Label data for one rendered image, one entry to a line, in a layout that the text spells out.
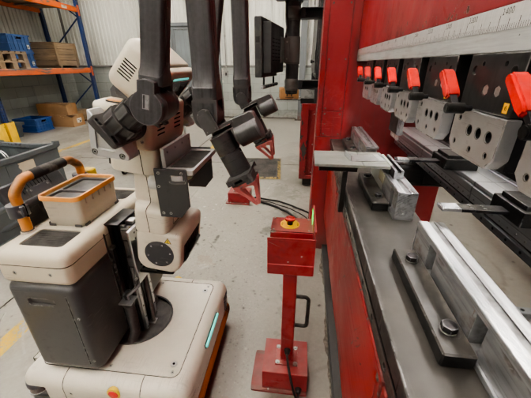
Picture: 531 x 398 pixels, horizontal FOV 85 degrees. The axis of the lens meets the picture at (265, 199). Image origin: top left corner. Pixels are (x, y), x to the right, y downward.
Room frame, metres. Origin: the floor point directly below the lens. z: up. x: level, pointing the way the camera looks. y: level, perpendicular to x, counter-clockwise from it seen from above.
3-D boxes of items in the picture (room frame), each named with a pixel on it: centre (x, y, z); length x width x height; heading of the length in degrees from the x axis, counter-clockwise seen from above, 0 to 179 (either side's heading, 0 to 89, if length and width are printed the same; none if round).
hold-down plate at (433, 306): (0.46, -0.33, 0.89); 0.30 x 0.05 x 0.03; 172
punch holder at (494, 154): (0.48, -0.39, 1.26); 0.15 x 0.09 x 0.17; 172
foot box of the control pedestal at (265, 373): (0.90, -0.07, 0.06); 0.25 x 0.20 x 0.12; 83
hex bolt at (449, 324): (0.36, -0.32, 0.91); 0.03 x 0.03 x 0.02
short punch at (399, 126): (1.05, -0.47, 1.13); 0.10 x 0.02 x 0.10; 172
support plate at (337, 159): (1.07, -0.32, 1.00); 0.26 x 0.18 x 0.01; 82
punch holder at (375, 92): (1.28, -0.49, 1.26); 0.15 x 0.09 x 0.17; 172
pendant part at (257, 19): (2.34, -0.04, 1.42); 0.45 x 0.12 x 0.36; 165
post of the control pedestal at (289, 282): (0.90, -0.10, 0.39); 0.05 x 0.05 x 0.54; 83
